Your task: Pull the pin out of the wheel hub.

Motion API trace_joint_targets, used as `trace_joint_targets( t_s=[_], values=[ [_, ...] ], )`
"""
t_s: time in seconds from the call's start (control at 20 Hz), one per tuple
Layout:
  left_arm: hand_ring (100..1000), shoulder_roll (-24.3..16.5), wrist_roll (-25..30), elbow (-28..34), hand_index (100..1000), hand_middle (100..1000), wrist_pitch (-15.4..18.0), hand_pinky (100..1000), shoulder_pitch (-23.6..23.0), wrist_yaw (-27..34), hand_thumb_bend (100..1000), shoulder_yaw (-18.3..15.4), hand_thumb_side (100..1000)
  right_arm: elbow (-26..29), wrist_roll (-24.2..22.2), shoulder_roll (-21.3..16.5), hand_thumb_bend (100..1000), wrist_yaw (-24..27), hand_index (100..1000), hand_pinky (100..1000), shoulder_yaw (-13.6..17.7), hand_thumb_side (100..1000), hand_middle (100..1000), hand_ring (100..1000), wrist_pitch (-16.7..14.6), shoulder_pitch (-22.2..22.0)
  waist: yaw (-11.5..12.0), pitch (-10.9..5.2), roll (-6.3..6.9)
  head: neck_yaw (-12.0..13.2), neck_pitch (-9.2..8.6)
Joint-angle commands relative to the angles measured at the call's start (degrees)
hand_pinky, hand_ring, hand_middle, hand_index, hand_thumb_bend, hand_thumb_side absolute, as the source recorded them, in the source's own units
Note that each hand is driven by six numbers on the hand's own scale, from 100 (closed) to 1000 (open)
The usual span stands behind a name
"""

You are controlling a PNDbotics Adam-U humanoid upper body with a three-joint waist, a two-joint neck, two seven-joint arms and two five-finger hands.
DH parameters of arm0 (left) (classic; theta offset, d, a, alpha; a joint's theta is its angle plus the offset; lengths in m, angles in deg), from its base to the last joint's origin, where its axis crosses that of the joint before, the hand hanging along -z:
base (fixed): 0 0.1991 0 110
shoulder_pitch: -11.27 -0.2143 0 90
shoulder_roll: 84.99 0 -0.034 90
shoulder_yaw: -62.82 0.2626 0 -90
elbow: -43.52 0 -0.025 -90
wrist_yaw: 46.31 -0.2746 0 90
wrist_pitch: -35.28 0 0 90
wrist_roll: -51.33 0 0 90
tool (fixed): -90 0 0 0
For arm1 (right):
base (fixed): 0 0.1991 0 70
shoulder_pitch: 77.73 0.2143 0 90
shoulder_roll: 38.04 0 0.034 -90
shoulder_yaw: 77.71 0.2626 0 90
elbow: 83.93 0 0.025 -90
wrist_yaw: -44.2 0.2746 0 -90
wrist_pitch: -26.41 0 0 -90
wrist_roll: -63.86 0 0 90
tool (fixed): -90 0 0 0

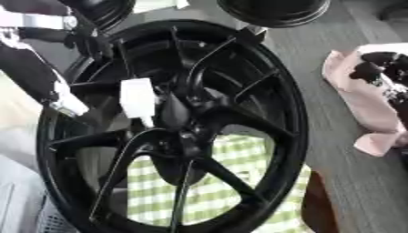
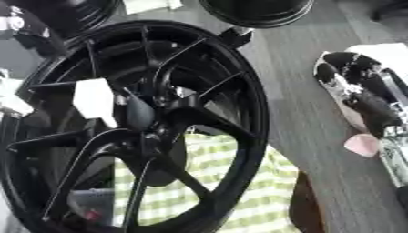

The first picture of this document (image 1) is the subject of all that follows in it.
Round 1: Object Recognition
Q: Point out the pink cloth with black print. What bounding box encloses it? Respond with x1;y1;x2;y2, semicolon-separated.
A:
320;42;408;158

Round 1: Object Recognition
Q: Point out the white paper sheet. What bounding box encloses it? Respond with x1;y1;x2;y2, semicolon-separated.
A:
130;0;191;15

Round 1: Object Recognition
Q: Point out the black spoked wheel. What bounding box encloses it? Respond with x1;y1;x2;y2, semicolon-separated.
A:
35;18;311;233

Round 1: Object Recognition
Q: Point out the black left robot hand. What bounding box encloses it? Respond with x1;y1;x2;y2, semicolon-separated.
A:
0;24;117;118

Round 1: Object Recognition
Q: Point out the white mesh basket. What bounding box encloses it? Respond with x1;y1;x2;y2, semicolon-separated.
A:
33;195;83;233

